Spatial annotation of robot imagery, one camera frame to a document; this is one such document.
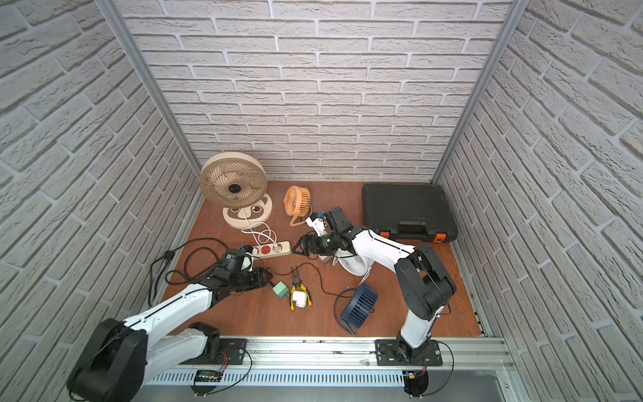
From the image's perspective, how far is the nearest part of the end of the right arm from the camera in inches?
27.0

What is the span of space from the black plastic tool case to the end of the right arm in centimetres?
26

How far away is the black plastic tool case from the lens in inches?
38.0
